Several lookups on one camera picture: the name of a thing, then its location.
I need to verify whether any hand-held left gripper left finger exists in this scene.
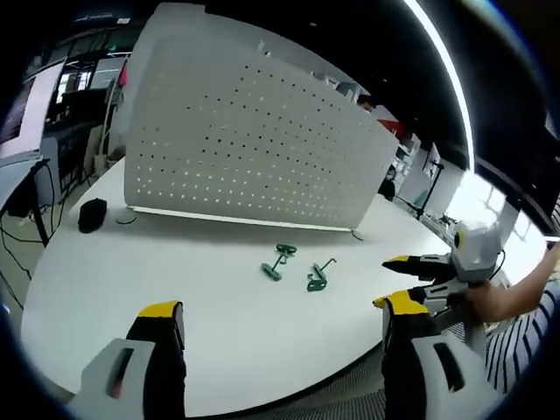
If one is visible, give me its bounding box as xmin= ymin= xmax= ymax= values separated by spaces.
xmin=65 ymin=300 xmax=187 ymax=420

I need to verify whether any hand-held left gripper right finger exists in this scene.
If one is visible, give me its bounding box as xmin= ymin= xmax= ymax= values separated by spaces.
xmin=381 ymin=291 xmax=505 ymax=420

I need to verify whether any green hook assembly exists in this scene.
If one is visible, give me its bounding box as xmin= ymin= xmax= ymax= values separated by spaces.
xmin=261 ymin=243 xmax=298 ymax=283
xmin=305 ymin=256 xmax=339 ymax=293

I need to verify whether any white perforated mounting plate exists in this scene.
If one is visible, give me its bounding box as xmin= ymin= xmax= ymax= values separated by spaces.
xmin=123 ymin=2 xmax=401 ymax=232

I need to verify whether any person's right hand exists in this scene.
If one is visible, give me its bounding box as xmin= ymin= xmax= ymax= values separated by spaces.
xmin=462 ymin=280 xmax=502 ymax=327

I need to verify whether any black tripod stand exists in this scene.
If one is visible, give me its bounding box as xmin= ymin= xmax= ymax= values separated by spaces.
xmin=395 ymin=160 xmax=446 ymax=221

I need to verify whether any person's striped shirt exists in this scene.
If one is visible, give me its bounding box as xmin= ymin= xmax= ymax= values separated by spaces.
xmin=482 ymin=276 xmax=560 ymax=397

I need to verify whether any black pouch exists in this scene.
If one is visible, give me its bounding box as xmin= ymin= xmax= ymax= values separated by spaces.
xmin=78 ymin=198 xmax=109 ymax=235

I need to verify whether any long ceiling light strip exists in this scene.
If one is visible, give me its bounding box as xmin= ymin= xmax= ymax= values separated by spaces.
xmin=402 ymin=0 xmax=479 ymax=172

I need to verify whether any monitor screen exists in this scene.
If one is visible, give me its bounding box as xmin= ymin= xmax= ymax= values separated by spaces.
xmin=0 ymin=55 xmax=67 ymax=159

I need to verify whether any black cable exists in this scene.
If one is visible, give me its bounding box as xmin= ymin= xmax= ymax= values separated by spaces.
xmin=0 ymin=157 xmax=58 ymax=307

